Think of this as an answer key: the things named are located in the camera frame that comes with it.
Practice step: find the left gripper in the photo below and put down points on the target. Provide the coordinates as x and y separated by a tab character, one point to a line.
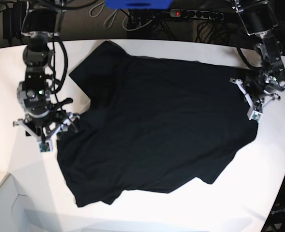
256	97

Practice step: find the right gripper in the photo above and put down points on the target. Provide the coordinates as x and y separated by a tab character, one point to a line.
54	124

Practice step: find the black t-shirt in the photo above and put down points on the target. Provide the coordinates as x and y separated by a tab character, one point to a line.
153	124

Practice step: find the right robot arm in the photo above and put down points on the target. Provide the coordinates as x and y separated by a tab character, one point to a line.
42	25

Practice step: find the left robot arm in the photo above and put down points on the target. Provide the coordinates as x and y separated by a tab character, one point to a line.
258	19

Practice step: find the white bin bottom left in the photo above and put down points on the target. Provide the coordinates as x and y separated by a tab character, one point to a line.
18	212

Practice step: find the black power strip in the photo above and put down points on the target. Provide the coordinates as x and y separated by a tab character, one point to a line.
196	14

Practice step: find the black equipment box left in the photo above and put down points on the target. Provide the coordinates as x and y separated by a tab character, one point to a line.
12	19

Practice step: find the blue box overhead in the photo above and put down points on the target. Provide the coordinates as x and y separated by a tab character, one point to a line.
138	4

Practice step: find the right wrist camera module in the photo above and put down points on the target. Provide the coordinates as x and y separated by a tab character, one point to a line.
46	146

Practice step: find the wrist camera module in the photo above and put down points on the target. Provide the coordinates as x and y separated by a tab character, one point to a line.
254	115
46	146

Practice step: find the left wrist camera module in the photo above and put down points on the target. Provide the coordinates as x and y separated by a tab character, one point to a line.
254	115

